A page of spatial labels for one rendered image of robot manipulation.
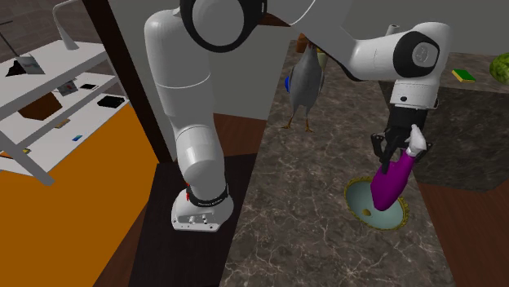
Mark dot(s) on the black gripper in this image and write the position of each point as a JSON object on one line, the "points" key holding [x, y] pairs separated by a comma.
{"points": [[409, 117]]}

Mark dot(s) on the purple bottle with white cap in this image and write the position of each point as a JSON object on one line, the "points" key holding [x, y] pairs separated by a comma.
{"points": [[391, 183]]}

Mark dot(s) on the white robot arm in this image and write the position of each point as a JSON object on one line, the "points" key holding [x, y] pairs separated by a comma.
{"points": [[187, 99]]}

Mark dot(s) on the pale green gold-rimmed plate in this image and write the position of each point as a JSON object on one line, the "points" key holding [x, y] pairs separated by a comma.
{"points": [[358, 198]]}

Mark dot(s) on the green and yellow sponge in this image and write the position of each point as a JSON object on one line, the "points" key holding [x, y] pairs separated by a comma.
{"points": [[463, 75]]}

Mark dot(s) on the grey bird figure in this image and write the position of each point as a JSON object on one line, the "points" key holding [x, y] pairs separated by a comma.
{"points": [[306, 85]]}

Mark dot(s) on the green watermelon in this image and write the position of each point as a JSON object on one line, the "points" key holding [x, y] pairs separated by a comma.
{"points": [[501, 68]]}

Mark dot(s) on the blue round object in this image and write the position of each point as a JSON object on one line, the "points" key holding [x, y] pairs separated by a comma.
{"points": [[286, 84]]}

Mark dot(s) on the brown object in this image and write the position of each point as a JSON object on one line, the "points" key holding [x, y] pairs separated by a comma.
{"points": [[302, 41]]}

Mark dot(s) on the dark robot stand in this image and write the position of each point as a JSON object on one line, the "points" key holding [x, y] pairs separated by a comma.
{"points": [[187, 258]]}

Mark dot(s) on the white shelf unit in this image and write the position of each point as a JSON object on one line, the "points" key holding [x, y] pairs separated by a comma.
{"points": [[43, 67]]}

